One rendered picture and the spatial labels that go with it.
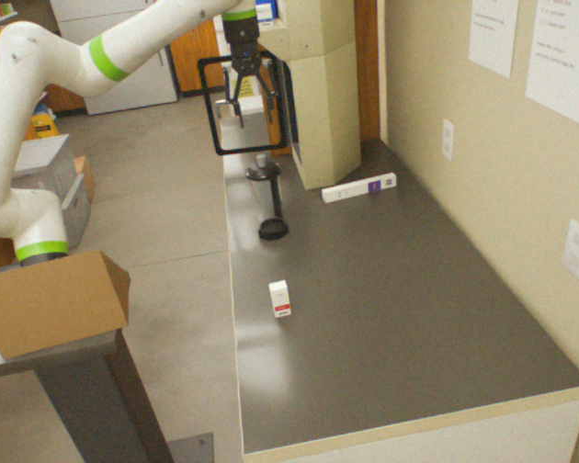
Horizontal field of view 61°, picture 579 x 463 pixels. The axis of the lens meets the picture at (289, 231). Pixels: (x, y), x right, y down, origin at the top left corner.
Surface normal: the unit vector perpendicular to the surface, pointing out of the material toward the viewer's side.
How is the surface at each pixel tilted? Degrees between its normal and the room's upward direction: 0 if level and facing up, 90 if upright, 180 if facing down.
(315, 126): 90
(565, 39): 90
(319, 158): 90
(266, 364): 0
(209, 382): 0
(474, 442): 90
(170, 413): 0
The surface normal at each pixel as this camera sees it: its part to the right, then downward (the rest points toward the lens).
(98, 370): 0.17, 0.50
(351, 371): -0.12, -0.84
